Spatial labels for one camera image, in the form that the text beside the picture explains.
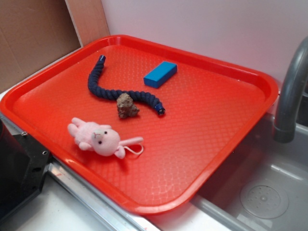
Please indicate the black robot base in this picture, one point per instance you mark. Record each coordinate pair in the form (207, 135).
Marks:
(23, 165)

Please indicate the grey toy sink basin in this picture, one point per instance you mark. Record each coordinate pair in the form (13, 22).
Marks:
(262, 185)

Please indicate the grey faucet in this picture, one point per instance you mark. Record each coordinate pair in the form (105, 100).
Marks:
(292, 105)

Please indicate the brown cardboard panel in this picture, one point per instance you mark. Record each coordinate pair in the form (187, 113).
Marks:
(36, 33)

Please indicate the pink plush bunny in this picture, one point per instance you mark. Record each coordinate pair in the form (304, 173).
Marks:
(102, 139)

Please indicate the brown rock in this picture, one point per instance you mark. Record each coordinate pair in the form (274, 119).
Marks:
(126, 107)

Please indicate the blue rectangular block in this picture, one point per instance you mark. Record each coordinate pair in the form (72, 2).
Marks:
(160, 74)

